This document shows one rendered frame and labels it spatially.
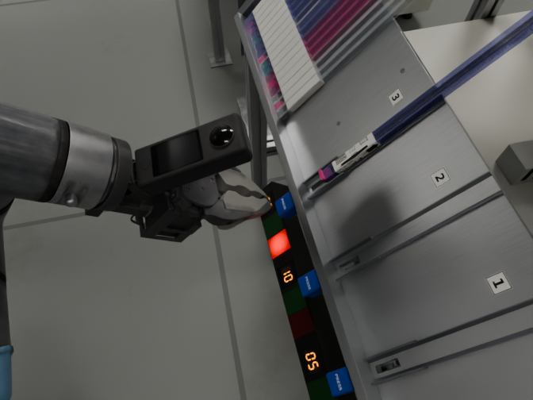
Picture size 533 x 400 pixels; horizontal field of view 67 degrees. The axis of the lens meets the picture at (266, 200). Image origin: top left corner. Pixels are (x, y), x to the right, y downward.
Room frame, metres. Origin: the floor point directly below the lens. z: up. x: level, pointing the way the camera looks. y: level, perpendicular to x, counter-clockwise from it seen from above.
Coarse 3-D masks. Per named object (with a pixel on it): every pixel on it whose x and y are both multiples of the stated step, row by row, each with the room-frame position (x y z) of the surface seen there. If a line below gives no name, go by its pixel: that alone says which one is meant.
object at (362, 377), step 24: (240, 24) 0.59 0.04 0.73; (264, 96) 0.42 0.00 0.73; (288, 144) 0.34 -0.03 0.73; (288, 168) 0.30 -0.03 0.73; (312, 216) 0.23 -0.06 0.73; (312, 240) 0.20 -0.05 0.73; (336, 288) 0.14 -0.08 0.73; (336, 312) 0.11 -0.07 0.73; (360, 360) 0.07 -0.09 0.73; (360, 384) 0.04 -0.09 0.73
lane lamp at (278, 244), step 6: (276, 234) 0.24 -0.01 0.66; (282, 234) 0.24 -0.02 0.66; (270, 240) 0.24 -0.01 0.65; (276, 240) 0.23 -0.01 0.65; (282, 240) 0.23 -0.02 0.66; (288, 240) 0.23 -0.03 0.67; (270, 246) 0.23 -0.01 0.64; (276, 246) 0.23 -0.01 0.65; (282, 246) 0.22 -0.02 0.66; (288, 246) 0.22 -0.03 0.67; (270, 252) 0.22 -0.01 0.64; (276, 252) 0.22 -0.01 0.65; (282, 252) 0.21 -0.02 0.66
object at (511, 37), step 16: (528, 16) 0.32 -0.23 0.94; (512, 32) 0.31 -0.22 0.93; (528, 32) 0.31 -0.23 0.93; (496, 48) 0.31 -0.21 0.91; (464, 64) 0.31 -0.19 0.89; (480, 64) 0.30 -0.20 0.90; (448, 80) 0.30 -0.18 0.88; (464, 80) 0.30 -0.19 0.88; (432, 96) 0.29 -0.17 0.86; (400, 112) 0.30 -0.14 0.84; (416, 112) 0.29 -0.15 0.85; (384, 128) 0.29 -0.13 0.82; (400, 128) 0.29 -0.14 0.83
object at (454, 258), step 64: (384, 64) 0.37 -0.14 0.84; (320, 128) 0.34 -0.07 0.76; (448, 128) 0.26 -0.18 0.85; (320, 192) 0.26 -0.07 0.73; (384, 192) 0.23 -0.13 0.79; (448, 192) 0.20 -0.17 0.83; (384, 256) 0.16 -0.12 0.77; (448, 256) 0.14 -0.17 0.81; (512, 256) 0.13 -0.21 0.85; (384, 320) 0.10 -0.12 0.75; (448, 320) 0.09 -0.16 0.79; (512, 320) 0.08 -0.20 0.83; (384, 384) 0.04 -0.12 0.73; (448, 384) 0.04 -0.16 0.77; (512, 384) 0.04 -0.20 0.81
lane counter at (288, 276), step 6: (288, 264) 0.20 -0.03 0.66; (282, 270) 0.19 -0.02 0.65; (288, 270) 0.19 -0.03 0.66; (294, 270) 0.19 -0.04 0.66; (282, 276) 0.18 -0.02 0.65; (288, 276) 0.18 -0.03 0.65; (294, 276) 0.18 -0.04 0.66; (282, 282) 0.18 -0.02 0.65; (288, 282) 0.17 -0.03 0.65; (294, 282) 0.17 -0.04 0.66; (282, 288) 0.17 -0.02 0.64
